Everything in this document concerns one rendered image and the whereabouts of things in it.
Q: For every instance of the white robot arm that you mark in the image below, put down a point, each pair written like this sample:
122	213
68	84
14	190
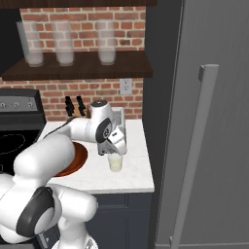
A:
42	162

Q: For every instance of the dark grey fridge side panel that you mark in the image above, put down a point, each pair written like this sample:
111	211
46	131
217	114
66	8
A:
160	81

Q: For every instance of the brown round bowl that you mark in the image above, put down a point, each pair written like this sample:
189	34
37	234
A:
79	157

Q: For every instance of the dark wooden top shelf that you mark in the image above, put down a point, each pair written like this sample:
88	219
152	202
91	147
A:
78	3

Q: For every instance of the black stove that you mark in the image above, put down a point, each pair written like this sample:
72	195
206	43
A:
16	129

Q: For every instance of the grey fridge door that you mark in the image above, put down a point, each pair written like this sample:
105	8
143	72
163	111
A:
223	146

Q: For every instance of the wooden knife block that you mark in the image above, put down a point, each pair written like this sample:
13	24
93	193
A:
88	113

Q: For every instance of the glass of lemonade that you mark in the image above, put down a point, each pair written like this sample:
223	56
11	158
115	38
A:
115	163

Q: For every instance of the dark wooden wall shelf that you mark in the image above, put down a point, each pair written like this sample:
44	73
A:
84	68

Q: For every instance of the tall clear glass jar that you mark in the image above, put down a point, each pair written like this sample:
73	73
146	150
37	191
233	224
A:
106	42
32	45
64	43

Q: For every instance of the dark range hood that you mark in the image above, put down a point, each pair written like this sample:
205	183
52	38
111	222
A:
8	39

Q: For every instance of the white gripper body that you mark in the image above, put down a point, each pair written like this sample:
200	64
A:
118	142

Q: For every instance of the dark blue cupboard door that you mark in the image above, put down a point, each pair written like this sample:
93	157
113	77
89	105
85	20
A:
129	223

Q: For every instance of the white wall outlet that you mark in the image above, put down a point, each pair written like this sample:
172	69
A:
125	86

